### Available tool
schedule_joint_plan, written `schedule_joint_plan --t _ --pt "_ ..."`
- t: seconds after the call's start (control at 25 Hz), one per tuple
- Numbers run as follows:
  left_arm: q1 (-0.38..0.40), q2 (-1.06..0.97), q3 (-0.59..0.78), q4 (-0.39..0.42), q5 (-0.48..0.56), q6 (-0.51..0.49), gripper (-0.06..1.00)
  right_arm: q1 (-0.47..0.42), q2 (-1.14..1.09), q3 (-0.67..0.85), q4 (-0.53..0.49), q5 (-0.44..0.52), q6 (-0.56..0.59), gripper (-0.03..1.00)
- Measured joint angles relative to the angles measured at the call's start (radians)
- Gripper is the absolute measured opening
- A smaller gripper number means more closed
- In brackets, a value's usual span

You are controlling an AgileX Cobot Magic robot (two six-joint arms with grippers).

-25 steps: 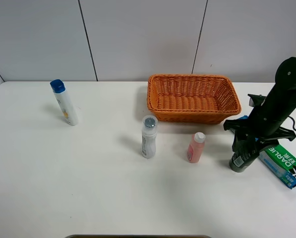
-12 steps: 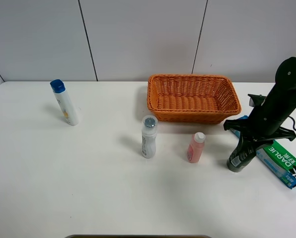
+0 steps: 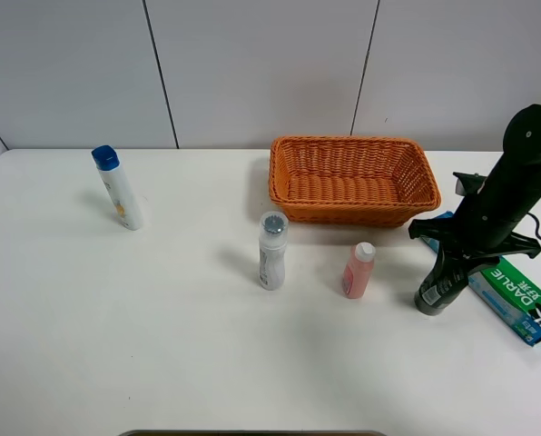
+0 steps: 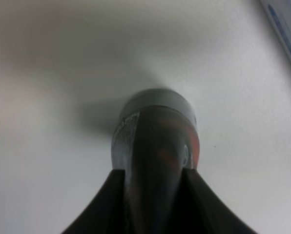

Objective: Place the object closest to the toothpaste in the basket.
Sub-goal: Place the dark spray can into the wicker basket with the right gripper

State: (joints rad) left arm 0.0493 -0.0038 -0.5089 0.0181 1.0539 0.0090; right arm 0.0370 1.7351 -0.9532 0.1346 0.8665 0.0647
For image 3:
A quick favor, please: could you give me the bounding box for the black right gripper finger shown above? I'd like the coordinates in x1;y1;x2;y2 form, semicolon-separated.
408;218;454;241

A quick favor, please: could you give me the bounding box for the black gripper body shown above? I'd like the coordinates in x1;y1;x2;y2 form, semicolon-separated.
449;168;538;268

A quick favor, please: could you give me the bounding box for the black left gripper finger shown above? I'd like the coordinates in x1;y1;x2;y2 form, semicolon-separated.
497;232;541;259

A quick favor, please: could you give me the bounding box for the black squeeze tube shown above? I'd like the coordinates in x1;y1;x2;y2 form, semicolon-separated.
414;247;470;316

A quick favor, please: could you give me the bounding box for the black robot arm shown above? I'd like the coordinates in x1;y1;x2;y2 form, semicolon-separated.
408;104;541;268

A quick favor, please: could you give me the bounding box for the green Darlie toothpaste box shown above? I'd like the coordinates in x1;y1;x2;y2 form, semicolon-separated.
421;237;541;346

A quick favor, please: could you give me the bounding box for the orange wicker basket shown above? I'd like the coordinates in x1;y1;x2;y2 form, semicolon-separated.
268;136;441;228

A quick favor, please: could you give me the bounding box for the pink bottle white cap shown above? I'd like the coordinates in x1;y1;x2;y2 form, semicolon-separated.
342;242;376;299

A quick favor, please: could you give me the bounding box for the white bottle clear cap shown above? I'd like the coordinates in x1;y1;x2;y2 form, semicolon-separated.
259;211;289;291

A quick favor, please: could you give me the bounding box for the white bottle blue cap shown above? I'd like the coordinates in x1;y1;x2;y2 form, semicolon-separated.
91;145;143;231

